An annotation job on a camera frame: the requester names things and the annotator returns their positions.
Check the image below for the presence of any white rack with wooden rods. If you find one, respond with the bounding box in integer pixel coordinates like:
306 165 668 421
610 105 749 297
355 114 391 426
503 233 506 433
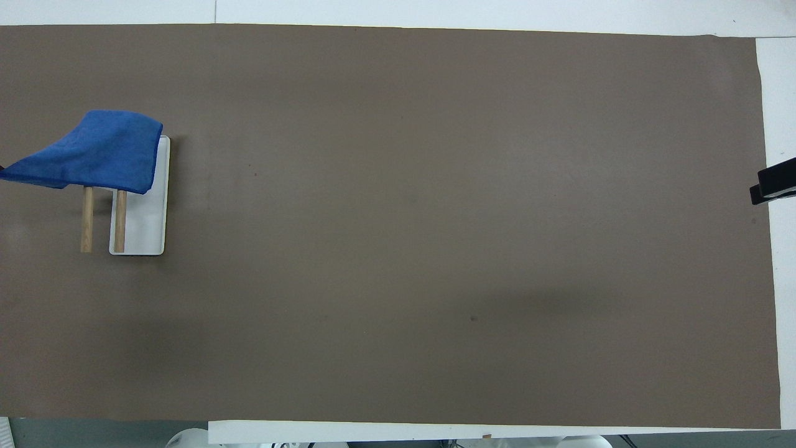
81 135 171 256

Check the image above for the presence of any blue towel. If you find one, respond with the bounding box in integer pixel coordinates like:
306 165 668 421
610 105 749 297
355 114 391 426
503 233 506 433
0 110 164 195

